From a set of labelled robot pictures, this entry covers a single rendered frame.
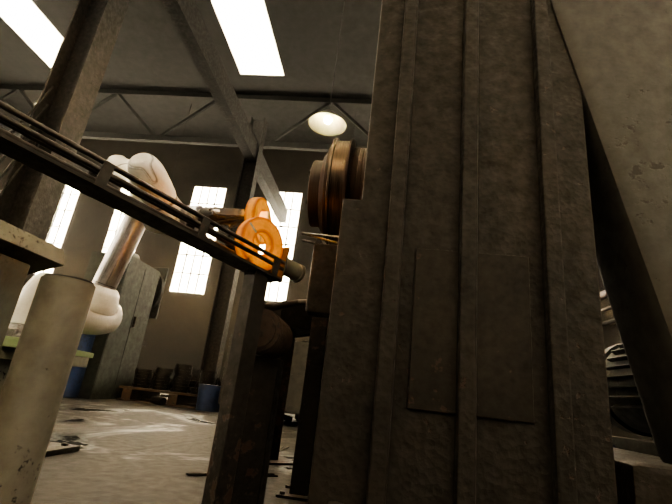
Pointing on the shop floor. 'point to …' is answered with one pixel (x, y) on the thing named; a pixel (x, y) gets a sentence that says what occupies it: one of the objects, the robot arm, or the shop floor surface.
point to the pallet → (144, 384)
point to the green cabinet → (118, 368)
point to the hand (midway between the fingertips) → (258, 216)
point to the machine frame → (467, 275)
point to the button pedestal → (21, 266)
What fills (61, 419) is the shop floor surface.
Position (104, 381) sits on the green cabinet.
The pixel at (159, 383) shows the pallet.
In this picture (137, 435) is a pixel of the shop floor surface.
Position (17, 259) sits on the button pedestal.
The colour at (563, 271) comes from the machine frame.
